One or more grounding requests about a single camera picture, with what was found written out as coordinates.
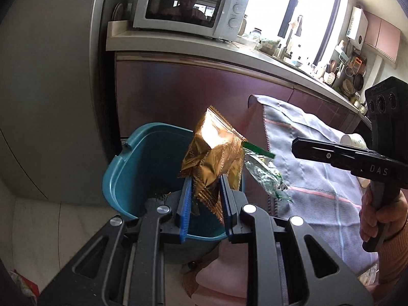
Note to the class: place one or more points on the pink wall cabinet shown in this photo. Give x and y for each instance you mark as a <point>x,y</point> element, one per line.
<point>382,35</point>

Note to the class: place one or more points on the black frying pan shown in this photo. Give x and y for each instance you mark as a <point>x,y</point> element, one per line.
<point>358,81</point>

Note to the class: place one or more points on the white microwave oven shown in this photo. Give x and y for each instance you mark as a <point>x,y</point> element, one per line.
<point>229,12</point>

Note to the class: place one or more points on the teal trash bin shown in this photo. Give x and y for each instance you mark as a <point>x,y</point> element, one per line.
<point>143,165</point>

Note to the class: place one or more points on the clear green snack wrapper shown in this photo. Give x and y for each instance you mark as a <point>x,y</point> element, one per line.
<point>264,172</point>

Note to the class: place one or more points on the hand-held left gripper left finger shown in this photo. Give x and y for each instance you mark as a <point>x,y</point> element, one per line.
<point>185,212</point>

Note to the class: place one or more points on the grey checked tablecloth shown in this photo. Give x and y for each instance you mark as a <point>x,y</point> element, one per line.
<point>312,172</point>

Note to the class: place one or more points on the person's right hand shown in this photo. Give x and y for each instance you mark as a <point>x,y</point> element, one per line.
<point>366,220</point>

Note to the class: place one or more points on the kitchen window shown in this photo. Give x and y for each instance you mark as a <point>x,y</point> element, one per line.
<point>271,3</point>

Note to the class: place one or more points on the white dotted utensil holder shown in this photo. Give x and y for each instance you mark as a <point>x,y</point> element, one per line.
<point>330,77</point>

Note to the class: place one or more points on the red snack packet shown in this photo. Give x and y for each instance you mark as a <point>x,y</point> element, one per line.
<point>24,285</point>

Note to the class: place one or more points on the pink cloth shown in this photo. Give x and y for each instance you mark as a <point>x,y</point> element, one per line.
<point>223,280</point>

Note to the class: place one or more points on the white water heater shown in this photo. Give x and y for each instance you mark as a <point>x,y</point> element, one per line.
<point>358,27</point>

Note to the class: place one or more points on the maroon kitchen cabinet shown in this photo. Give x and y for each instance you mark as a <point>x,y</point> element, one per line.
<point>191,95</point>

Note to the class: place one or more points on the white paper cup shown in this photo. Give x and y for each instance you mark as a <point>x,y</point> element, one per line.
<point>352,140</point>

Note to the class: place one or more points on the white plate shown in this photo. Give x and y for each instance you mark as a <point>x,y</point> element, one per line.
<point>118,11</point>

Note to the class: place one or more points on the person's right forearm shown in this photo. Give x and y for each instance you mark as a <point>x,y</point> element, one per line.
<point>393,258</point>

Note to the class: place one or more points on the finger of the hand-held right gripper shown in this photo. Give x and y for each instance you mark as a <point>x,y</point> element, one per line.
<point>318,151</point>

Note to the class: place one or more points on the grey refrigerator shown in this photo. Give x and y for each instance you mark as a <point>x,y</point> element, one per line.
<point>47,86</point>

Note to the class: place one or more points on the gold snack wrapper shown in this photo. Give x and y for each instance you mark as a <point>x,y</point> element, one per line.
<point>216,153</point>

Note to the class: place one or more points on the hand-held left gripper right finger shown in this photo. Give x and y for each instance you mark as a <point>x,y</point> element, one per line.
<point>225,205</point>

